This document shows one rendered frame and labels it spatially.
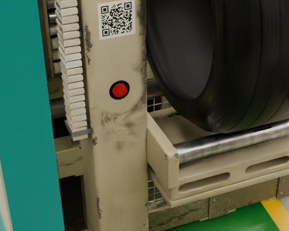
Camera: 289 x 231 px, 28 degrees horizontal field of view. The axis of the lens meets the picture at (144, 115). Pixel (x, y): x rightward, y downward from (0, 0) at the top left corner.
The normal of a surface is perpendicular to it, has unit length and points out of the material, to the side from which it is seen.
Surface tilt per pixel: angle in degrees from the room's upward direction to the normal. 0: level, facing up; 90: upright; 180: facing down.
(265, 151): 0
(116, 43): 90
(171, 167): 90
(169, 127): 0
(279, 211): 0
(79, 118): 90
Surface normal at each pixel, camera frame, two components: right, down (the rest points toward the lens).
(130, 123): 0.37, 0.50
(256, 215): -0.01, -0.84
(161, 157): -0.93, 0.22
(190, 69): 0.17, -0.50
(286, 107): 0.33, 0.84
